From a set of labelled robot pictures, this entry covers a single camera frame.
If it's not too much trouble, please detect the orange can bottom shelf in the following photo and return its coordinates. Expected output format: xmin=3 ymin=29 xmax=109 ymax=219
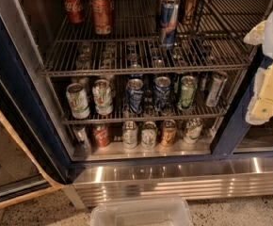
xmin=161 ymin=120 xmax=177 ymax=147

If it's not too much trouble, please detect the red front soda can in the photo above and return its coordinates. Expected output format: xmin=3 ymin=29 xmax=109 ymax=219
xmin=90 ymin=0 xmax=112 ymax=35

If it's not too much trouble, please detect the white can bottom right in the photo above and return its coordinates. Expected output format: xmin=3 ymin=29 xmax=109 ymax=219
xmin=183 ymin=118 xmax=202 ymax=144

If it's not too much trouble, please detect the red coca-cola can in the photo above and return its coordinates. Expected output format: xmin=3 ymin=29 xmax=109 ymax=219
xmin=63 ymin=0 xmax=84 ymax=24

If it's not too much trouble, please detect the green soda can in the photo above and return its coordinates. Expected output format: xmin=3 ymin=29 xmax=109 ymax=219
xmin=177 ymin=75 xmax=198 ymax=110

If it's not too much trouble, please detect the blue red bull can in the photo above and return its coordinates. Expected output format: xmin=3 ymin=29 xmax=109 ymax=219
xmin=159 ymin=0 xmax=180 ymax=49

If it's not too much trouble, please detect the white green can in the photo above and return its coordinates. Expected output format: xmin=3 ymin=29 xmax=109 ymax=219
xmin=141 ymin=121 xmax=157 ymax=150
xmin=92 ymin=79 xmax=113 ymax=115
xmin=122 ymin=121 xmax=137 ymax=149
xmin=66 ymin=83 xmax=90 ymax=120

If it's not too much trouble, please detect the silver can bottom left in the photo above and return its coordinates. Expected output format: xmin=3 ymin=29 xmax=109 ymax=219
xmin=72 ymin=124 xmax=90 ymax=149

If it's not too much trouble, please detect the stainless steel commercial fridge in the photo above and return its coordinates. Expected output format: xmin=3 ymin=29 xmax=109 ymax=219
xmin=0 ymin=0 xmax=273 ymax=208

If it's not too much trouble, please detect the open glass fridge door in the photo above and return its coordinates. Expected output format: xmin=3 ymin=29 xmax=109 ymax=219
xmin=0 ymin=58 xmax=65 ymax=214

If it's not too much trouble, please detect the orange soda can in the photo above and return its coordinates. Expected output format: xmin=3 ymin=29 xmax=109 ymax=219
xmin=180 ymin=0 xmax=200 ymax=24

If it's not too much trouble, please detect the top wire shelf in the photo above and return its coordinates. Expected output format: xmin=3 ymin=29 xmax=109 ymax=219
xmin=42 ymin=0 xmax=270 ymax=77

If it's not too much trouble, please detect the blue pepsi can left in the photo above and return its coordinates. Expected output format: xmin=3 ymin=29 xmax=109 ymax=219
xmin=126 ymin=78 xmax=144 ymax=114

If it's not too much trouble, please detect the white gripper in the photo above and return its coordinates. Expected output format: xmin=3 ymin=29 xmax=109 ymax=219
xmin=244 ymin=11 xmax=273 ymax=125

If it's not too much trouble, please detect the white green can left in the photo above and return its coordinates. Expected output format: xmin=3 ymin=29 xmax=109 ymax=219
xmin=66 ymin=83 xmax=90 ymax=120

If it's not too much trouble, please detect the clear plastic bin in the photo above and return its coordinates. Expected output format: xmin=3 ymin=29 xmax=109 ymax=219
xmin=90 ymin=197 xmax=194 ymax=226

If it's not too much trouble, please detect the middle wire shelf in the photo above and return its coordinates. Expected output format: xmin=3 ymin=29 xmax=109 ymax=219
xmin=50 ymin=69 xmax=249 ymax=126

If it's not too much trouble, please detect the blue pepsi can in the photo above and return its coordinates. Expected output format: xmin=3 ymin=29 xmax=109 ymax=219
xmin=153 ymin=76 xmax=171 ymax=112
xmin=126 ymin=78 xmax=144 ymax=114

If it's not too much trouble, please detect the silver slim can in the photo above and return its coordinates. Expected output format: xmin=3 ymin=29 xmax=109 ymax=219
xmin=205 ymin=71 xmax=228 ymax=107

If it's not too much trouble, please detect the blue pepsi can right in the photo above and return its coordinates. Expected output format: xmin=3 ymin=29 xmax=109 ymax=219
xmin=153 ymin=76 xmax=171 ymax=112

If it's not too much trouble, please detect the wire shelf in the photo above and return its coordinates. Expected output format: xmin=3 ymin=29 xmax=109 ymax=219
xmin=50 ymin=69 xmax=249 ymax=126
xmin=42 ymin=0 xmax=270 ymax=77

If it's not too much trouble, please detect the red can bottom shelf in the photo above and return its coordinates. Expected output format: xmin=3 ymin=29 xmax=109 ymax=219
xmin=92 ymin=123 xmax=110 ymax=147

